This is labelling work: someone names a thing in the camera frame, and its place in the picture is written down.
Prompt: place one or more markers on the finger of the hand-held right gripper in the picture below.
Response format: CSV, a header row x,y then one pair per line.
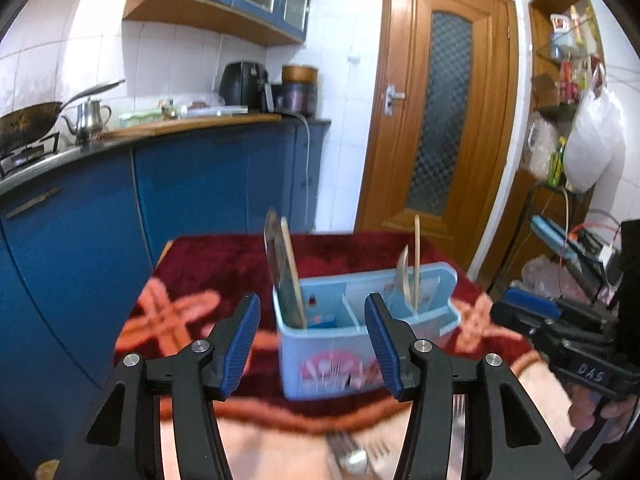
x,y
515,322
530,302

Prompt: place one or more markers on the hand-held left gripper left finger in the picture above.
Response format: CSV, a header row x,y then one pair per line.
x,y
240,345

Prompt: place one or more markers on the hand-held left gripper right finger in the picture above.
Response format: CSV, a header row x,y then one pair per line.
x,y
382,345

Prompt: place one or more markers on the light blue plastic utensil box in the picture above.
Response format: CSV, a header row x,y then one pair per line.
x,y
325,355

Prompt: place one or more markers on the metal fork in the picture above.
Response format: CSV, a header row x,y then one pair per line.
x,y
458,412
347,457

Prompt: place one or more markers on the person's right hand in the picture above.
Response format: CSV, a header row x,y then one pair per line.
x,y
590,410

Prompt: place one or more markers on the clear crumpled plastic bag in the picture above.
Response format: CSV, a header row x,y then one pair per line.
x,y
542,272

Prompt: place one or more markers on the blue packet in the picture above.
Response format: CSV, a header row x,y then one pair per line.
x,y
550,235

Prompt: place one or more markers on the red and peach plush blanket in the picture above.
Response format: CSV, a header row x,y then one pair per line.
x,y
200,280

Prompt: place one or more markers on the green bottle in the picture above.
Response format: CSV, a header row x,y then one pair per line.
x,y
556,165

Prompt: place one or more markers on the translucent bag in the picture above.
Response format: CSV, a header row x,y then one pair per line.
x,y
541,147

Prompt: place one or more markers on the blue kitchen base cabinets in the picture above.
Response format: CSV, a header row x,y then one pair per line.
x,y
175,195

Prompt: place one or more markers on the white plastic bag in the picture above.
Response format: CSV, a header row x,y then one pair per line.
x,y
595,140

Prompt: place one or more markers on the wooden door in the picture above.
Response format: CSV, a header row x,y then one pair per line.
x,y
390,170

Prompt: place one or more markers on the red bottle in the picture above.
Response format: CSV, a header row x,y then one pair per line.
x,y
567,82

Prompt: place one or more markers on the wooden cutting board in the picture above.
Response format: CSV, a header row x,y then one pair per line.
x,y
200,124

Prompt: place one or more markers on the dark kitchen countertop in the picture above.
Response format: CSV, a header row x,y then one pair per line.
x,y
100,147

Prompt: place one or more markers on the green cloth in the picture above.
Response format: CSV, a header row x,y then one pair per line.
x,y
140,117

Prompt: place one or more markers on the dark rice cooker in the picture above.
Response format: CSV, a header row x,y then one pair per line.
x,y
297,99

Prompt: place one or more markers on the black air fryer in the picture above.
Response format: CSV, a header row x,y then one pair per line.
x,y
242,85

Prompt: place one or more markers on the white jug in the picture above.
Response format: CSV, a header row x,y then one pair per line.
x,y
560,35

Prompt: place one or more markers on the steel kettle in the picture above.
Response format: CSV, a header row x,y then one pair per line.
x,y
89,121

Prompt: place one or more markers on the brown pot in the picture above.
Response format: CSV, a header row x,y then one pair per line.
x,y
300,73

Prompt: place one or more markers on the wooden shelf unit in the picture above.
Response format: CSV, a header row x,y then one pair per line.
x,y
537,20

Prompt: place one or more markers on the gas stove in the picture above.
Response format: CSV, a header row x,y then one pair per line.
x,y
25,157

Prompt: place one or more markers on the black wok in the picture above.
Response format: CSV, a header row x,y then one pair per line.
x,y
30,122

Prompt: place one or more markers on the white light switch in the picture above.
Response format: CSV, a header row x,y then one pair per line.
x,y
354,56

